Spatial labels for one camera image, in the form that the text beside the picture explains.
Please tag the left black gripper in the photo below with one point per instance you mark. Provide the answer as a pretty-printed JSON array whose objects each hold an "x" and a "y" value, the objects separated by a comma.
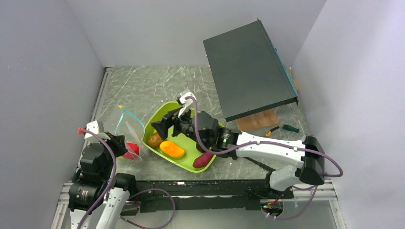
[{"x": 118, "y": 141}]

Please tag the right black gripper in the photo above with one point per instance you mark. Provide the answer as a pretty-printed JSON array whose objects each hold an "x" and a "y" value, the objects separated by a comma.
[{"x": 169, "y": 120}]

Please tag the red apple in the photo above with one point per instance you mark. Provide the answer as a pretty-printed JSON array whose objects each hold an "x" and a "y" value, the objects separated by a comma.
[{"x": 132, "y": 152}]

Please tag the clear zip top bag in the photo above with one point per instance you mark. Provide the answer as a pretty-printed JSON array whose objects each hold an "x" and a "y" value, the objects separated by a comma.
[{"x": 129, "y": 126}]

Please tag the orange mango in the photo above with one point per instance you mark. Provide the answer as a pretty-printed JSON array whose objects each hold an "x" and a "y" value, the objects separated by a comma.
[{"x": 169, "y": 148}]

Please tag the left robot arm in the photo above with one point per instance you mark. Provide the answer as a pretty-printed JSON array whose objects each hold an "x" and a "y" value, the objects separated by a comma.
[{"x": 95, "y": 198}]

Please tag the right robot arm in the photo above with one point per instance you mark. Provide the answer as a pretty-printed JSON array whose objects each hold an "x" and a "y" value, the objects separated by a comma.
[{"x": 304, "y": 164}]

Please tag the brown kiwi potato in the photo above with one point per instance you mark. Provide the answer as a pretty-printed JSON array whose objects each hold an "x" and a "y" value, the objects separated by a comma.
[{"x": 154, "y": 140}]

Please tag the green plastic tray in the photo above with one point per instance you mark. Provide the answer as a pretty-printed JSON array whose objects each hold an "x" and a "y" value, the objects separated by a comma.
[{"x": 191, "y": 152}]

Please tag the purple sweet potato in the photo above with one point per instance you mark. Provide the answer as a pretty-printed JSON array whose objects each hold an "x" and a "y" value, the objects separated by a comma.
[{"x": 203, "y": 160}]

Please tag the dark grey tilted panel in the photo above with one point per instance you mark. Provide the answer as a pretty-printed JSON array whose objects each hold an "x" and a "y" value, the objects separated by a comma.
[{"x": 248, "y": 73}]

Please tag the wooden board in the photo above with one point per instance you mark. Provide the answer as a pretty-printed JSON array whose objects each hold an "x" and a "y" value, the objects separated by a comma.
[{"x": 259, "y": 120}]

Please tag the black hammer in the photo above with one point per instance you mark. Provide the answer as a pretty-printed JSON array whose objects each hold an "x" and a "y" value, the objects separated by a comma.
[{"x": 260, "y": 164}]

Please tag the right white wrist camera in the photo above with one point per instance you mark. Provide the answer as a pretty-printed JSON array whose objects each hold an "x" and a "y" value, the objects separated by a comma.
[{"x": 185, "y": 100}]

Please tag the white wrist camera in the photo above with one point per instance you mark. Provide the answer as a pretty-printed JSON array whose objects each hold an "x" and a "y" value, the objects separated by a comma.
[
  {"x": 185, "y": 100},
  {"x": 95, "y": 127}
]

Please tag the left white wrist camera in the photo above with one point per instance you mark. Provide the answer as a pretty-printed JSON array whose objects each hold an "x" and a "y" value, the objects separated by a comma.
[{"x": 95, "y": 127}]

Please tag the orange handled pliers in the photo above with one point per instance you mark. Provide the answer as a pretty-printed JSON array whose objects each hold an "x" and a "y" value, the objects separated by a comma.
[{"x": 271, "y": 131}]

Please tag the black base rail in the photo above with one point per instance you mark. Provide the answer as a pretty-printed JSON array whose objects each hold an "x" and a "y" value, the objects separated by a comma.
[{"x": 152, "y": 196}]

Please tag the green handled screwdriver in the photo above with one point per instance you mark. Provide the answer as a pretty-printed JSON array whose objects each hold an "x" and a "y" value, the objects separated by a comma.
[{"x": 294, "y": 129}]

